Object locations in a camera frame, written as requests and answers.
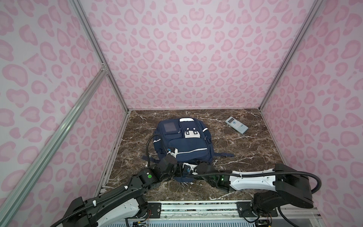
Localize navy blue backpack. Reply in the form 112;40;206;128
150;117;234;165

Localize light blue calculator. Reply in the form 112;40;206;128
225;117;249;134

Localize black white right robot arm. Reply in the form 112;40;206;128
189;163;316;212

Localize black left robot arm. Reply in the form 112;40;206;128
52;155;180;227

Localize left diagonal aluminium strut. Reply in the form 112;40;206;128
1;69;108;227

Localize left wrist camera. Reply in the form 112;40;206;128
166;148;178;158

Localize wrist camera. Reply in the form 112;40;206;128
181;163;197;177
166;148;178;158

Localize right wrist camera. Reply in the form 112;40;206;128
181;163;197;177

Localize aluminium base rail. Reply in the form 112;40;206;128
75;200;327;227

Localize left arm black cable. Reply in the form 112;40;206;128
49;134;165;227

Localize left aluminium corner post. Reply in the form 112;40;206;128
69;0;129;113

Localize aluminium corner post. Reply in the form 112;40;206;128
69;0;129;113
259;0;326;113

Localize right aluminium corner post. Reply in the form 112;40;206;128
259;0;326;113

